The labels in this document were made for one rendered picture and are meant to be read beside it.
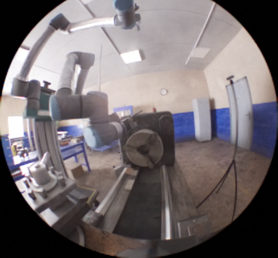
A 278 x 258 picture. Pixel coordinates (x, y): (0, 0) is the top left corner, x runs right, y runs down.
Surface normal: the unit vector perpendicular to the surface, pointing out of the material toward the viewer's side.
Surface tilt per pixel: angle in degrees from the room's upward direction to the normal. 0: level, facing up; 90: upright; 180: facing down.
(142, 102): 90
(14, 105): 90
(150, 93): 90
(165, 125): 90
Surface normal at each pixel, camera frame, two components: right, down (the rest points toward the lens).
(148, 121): -0.18, 0.03
